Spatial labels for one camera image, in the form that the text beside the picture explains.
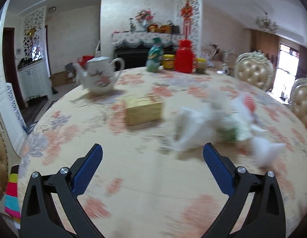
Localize white tissue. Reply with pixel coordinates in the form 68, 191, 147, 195
209, 91, 254, 130

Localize yellow cardboard box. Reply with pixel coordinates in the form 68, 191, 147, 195
122, 95, 164, 126

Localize striped colourful cushion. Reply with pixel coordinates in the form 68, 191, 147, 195
4, 174, 21, 222

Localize left beige tufted chair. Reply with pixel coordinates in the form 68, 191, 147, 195
0, 119, 9, 200

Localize beige tufted chair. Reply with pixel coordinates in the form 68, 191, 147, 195
289, 78, 307, 128
0, 119, 9, 200
234, 50, 274, 91

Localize floral tablecloth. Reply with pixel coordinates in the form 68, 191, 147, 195
18, 68, 307, 237

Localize near beige tufted chair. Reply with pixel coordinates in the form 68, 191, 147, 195
289, 78, 307, 128

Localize white cabinet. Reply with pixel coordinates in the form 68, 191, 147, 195
18, 60, 52, 102

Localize cardboard box on floor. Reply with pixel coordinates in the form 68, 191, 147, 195
50, 71, 67, 87

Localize far beige tufted chair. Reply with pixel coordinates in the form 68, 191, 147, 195
234, 50, 274, 91

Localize white floral teapot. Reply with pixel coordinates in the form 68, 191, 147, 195
73, 57, 125, 95

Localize white ornate sofa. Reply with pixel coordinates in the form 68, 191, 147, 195
201, 44, 237, 75

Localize red gift bag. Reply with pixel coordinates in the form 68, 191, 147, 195
77, 55, 94, 69

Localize dark contents glass jar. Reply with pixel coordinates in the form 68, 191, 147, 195
195, 58, 207, 74

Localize brown curtains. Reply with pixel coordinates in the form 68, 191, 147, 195
251, 30, 279, 67

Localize red thermos jug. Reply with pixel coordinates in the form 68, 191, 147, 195
174, 39, 195, 74

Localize yellow label jar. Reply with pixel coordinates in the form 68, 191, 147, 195
162, 54, 175, 70

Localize teal ceramic vase bottle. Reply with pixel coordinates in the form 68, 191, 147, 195
146, 37, 164, 73

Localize chandelier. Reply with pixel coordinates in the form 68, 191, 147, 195
255, 12, 278, 33

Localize black piano with lace cover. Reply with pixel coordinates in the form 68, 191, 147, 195
111, 32, 184, 69

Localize black handbag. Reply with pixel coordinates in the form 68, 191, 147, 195
167, 20, 180, 35

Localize red chinese knot ornament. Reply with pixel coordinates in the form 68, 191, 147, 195
181, 0, 193, 39

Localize pink flower bouquet vase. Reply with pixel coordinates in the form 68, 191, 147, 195
135, 9, 154, 30

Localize white carved screen panel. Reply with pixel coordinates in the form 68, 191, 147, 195
175, 0, 202, 57

